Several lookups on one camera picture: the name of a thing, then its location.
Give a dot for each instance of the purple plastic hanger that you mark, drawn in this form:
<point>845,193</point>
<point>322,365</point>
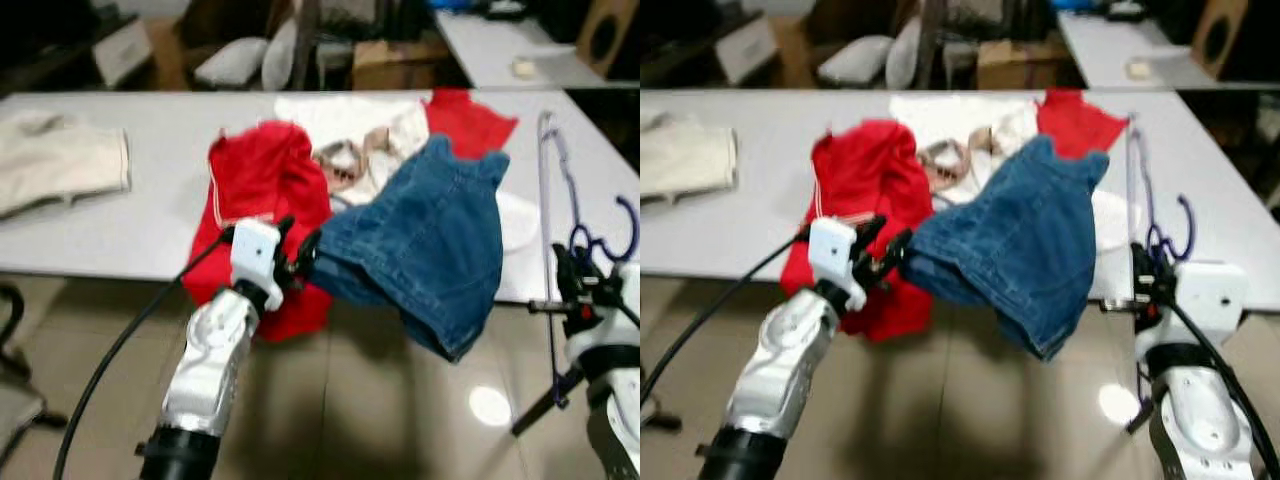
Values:
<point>635,222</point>
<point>1192,222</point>

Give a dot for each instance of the blue denim shorts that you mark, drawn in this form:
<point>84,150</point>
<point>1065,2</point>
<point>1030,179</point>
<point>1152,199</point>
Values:
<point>1020,240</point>
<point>430,240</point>

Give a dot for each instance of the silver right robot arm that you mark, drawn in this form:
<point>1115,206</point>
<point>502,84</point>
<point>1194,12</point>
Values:
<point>615,420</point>
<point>1195,430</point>

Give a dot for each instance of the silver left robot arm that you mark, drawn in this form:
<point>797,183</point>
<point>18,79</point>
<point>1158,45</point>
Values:
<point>210,360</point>
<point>780,370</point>

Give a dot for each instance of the red shirt white trim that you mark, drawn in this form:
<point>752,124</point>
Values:
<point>260,180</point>
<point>865,180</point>

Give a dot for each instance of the beige checked garment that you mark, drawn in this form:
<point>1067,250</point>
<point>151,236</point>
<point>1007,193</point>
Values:
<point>350,165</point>
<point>955,160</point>

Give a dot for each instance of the white garment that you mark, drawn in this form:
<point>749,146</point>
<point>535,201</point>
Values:
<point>950,112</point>
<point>340,115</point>

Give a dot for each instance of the white table black legs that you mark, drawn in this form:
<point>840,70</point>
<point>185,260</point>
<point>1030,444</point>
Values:
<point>100,240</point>
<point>730,240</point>

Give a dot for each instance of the beige jacket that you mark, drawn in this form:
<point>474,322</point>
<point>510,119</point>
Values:
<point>60,160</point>
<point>685,155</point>

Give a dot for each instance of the red cloth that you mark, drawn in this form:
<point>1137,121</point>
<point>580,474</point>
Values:
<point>1075,120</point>
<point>465,120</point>

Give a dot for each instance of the white cushion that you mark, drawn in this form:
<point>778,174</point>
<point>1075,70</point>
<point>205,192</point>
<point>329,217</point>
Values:
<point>908,55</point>
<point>282,55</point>
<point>232,62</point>
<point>855,60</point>

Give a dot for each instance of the small cream item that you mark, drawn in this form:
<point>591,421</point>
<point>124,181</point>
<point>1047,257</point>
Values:
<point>523,68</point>
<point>1138,70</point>

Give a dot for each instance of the brown cardboard box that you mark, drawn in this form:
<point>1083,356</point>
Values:
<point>400,68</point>
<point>1015,68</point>

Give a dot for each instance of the white sign board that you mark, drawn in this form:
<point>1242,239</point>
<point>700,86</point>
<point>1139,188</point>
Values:
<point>125,52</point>
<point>745,50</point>

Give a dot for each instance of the plain white table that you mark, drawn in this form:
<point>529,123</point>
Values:
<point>500,45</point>
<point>1110,45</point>

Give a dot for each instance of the brown wooden speaker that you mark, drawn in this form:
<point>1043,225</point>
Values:
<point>605,35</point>
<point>1220,38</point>

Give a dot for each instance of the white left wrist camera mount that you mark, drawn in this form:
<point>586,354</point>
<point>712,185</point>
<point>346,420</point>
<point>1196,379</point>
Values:
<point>832,250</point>
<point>255,250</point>

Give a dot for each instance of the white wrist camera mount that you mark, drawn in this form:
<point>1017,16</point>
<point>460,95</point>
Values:
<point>832,250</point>
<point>622,300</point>
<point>1200,300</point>
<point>255,250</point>

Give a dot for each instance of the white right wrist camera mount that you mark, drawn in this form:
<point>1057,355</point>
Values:
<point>622,300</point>
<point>1200,300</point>

